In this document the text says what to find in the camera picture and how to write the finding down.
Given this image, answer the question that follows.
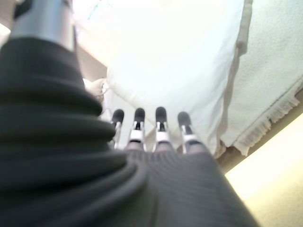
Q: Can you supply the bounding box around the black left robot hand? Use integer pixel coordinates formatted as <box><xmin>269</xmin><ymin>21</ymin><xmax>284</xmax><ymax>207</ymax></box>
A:
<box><xmin>0</xmin><ymin>0</ymin><xmax>261</xmax><ymax>227</ymax></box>

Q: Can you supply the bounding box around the white duvet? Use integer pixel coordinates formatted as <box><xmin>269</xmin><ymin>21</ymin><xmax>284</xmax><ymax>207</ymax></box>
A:
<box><xmin>73</xmin><ymin>0</ymin><xmax>254</xmax><ymax>158</ymax></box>

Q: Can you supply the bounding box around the beige textured fringed throw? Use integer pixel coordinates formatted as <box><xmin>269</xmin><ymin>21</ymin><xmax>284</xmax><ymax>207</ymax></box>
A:
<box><xmin>221</xmin><ymin>0</ymin><xmax>303</xmax><ymax>157</ymax></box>

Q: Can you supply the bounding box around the brown upholstered bed frame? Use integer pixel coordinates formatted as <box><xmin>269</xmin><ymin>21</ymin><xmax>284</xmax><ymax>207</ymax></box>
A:
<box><xmin>214</xmin><ymin>111</ymin><xmax>303</xmax><ymax>175</ymax></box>

